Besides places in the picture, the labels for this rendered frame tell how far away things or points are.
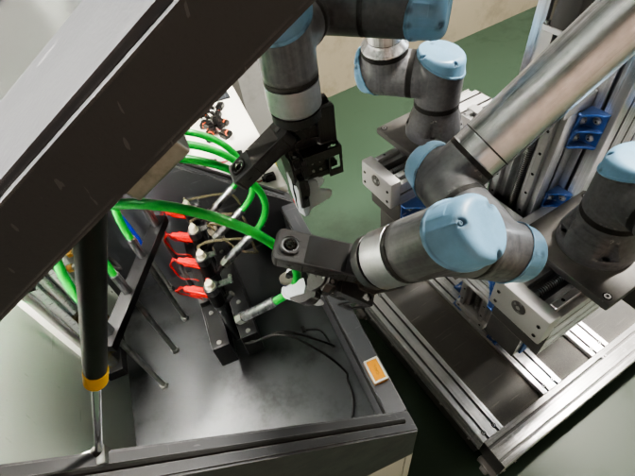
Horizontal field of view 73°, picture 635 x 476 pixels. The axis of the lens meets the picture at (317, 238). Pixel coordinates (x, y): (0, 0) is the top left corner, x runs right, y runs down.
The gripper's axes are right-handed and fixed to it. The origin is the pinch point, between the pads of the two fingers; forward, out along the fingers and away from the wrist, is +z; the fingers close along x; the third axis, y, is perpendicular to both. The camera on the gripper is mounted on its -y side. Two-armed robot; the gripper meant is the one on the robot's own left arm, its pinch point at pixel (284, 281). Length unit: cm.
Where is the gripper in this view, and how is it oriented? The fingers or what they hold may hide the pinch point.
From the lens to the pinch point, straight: 68.6
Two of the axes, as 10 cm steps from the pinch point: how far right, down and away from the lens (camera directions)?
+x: 2.0, -8.8, 4.2
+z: -5.5, 2.5, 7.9
